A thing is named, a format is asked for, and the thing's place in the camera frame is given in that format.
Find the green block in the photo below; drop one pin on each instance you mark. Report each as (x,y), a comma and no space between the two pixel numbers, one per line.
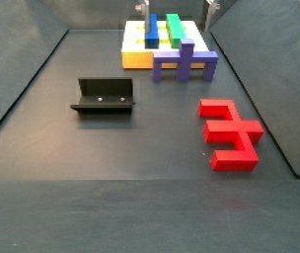
(175,29)

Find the purple interlocking puzzle piece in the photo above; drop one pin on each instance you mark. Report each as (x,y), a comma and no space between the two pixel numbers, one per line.
(185,58)

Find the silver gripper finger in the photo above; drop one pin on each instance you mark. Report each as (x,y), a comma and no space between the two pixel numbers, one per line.
(143,7)
(213,8)

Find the black angled bracket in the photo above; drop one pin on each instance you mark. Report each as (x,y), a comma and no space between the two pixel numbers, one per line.
(105,94)

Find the red interlocking puzzle piece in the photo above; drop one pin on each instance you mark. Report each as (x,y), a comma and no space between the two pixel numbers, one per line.
(227,128)

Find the blue block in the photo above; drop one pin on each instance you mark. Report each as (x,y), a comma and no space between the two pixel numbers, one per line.
(151,33)

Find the yellow board with slots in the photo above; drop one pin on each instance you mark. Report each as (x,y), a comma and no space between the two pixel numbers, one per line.
(138,56)

